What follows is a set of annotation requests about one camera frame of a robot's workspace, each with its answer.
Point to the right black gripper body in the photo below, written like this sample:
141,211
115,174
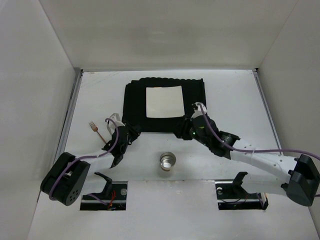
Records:
185,127

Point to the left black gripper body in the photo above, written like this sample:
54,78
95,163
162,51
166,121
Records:
130,131

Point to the black cloth placemat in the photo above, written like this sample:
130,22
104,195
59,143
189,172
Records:
134,106

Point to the metal cup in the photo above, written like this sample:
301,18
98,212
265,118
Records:
167,161

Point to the square white plate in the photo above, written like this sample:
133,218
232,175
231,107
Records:
164,102

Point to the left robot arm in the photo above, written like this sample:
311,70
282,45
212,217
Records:
72,176

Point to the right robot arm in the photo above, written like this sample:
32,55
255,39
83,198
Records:
294,177

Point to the silver knife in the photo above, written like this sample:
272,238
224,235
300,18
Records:
108,128

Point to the copper fork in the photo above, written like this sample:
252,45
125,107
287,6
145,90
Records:
96,130

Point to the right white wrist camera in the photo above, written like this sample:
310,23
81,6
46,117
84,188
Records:
199,110

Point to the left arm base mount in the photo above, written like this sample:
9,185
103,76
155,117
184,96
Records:
113,196

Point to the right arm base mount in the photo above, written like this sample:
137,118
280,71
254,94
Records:
232,196

